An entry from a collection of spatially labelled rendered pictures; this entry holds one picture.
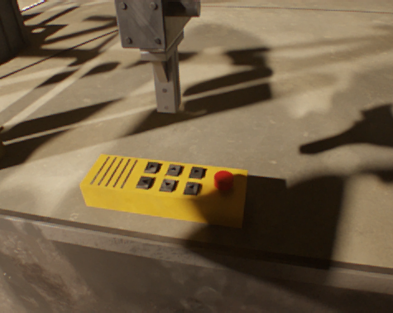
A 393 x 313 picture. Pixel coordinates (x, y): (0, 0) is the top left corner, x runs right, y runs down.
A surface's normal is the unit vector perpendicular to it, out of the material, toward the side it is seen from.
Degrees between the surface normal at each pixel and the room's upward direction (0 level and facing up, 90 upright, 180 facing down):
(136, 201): 90
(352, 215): 0
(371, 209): 0
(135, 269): 90
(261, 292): 90
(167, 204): 90
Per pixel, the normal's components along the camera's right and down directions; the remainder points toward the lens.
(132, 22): -0.21, 0.61
